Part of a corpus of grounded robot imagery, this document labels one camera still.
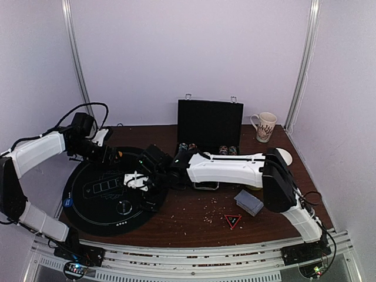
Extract yellow-green bowl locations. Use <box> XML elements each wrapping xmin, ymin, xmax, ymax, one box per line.
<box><xmin>247</xmin><ymin>185</ymin><xmax>262</xmax><ymax>191</ymax></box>

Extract right outer poker chip row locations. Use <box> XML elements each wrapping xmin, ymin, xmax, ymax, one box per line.
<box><xmin>228</xmin><ymin>146</ymin><xmax>239</xmax><ymax>155</ymax></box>

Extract left aluminium frame post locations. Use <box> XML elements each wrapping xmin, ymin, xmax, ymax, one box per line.
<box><xmin>61</xmin><ymin>0</ymin><xmax>94</xmax><ymax>117</ymax></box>

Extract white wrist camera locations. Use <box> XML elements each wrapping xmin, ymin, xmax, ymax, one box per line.
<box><xmin>123</xmin><ymin>171</ymin><xmax>149</xmax><ymax>192</ymax></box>
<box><xmin>92</xmin><ymin>129</ymin><xmax>109</xmax><ymax>147</ymax></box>

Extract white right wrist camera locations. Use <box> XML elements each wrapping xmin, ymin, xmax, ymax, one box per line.
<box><xmin>123</xmin><ymin>171</ymin><xmax>149</xmax><ymax>192</ymax></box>

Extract round black poker mat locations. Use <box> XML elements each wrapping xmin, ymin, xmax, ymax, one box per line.
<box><xmin>62</xmin><ymin>147</ymin><xmax>156</xmax><ymax>237</ymax></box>

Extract left inner poker chip row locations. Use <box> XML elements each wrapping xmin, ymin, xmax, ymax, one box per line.
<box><xmin>188</xmin><ymin>143</ymin><xmax>197</xmax><ymax>150</ymax></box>

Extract white and orange bowl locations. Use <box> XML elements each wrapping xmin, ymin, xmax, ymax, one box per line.
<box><xmin>277</xmin><ymin>147</ymin><xmax>293</xmax><ymax>166</ymax></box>

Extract left green circuit board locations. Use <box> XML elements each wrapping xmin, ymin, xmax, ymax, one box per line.
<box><xmin>63</xmin><ymin>261</ymin><xmax>89</xmax><ymax>280</ymax></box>

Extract green circuit board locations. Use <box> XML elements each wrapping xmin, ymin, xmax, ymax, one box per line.
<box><xmin>63</xmin><ymin>261</ymin><xmax>89</xmax><ymax>280</ymax></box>
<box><xmin>304</xmin><ymin>263</ymin><xmax>327</xmax><ymax>279</ymax></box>

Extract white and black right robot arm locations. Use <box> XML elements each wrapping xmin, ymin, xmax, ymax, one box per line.
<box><xmin>123</xmin><ymin>145</ymin><xmax>337</xmax><ymax>265</ymax></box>

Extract aluminium frame post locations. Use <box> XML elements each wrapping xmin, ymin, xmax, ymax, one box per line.
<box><xmin>284</xmin><ymin>0</ymin><xmax>321</xmax><ymax>134</ymax></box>
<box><xmin>61</xmin><ymin>0</ymin><xmax>94</xmax><ymax>117</ymax></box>

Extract blue small blind button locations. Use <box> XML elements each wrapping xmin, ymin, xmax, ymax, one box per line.
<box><xmin>62</xmin><ymin>197</ymin><xmax>73</xmax><ymax>208</ymax></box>

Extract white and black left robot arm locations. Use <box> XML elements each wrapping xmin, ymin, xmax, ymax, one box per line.
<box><xmin>1</xmin><ymin>107</ymin><xmax>122</xmax><ymax>267</ymax></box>

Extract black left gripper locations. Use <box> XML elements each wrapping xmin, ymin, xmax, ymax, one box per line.
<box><xmin>69</xmin><ymin>137</ymin><xmax>122</xmax><ymax>166</ymax></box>

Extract right aluminium frame post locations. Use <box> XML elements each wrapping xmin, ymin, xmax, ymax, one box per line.
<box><xmin>284</xmin><ymin>0</ymin><xmax>321</xmax><ymax>134</ymax></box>

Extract aluminium front rail base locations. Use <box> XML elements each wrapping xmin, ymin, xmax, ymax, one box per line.
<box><xmin>21</xmin><ymin>229</ymin><xmax>365</xmax><ymax>281</ymax></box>

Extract grey card deck box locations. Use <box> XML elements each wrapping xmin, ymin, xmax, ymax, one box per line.
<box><xmin>234</xmin><ymin>190</ymin><xmax>264</xmax><ymax>217</ymax></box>

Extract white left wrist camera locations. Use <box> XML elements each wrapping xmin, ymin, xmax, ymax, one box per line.
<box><xmin>92</xmin><ymin>129</ymin><xmax>109</xmax><ymax>147</ymax></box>

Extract right green circuit board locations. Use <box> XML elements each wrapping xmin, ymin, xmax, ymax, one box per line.
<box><xmin>304</xmin><ymin>263</ymin><xmax>327</xmax><ymax>279</ymax></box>

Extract left outer poker chip row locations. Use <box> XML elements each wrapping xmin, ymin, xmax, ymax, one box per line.
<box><xmin>179</xmin><ymin>143</ymin><xmax>188</xmax><ymax>151</ymax></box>

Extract clear black round button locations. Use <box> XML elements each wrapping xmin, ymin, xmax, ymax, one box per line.
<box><xmin>116</xmin><ymin>200</ymin><xmax>133</xmax><ymax>216</ymax></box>

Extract black poker chip case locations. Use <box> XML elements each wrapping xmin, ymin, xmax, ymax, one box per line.
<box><xmin>176</xmin><ymin>93</ymin><xmax>246</xmax><ymax>192</ymax></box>

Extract cream patterned mug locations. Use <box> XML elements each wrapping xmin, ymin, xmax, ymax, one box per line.
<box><xmin>250</xmin><ymin>112</ymin><xmax>277</xmax><ymax>143</ymax></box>

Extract red and black triangle card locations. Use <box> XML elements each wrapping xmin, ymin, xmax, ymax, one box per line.
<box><xmin>224</xmin><ymin>214</ymin><xmax>241</xmax><ymax>230</ymax></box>

